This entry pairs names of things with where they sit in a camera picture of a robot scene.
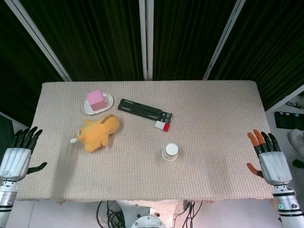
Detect white and red block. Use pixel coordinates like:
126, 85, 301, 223
154, 120, 171, 132

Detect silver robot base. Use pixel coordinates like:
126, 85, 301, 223
131, 199, 185, 228

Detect orange plush toy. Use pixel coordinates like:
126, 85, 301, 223
69, 114, 120, 153

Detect black folding stand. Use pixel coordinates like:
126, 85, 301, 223
117, 98, 173, 122

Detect black electronic device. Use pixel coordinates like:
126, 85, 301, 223
274, 111, 304, 130

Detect black cables with connectors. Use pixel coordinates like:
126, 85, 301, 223
182, 199, 204, 228

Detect white partition frame post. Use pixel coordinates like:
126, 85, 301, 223
138, 0, 155, 81
202, 0, 249, 81
4, 0, 72, 82

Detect white oval plate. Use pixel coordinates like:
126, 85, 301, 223
81, 92, 114, 116

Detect black cable bundle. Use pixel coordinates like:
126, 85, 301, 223
96, 200, 129, 228

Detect white paper cup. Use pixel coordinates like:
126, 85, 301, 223
161, 142, 179, 162

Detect pink foam cube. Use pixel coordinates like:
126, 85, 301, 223
86, 89, 107, 111

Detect beige woven tablecloth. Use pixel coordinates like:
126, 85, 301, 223
17, 80, 274, 204

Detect right silver robot hand orange fingertips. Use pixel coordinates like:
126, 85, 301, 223
247, 129, 293, 186

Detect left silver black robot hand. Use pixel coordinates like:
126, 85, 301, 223
0, 126, 48, 183

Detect white sneaker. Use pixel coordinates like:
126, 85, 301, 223
287, 129, 304, 155

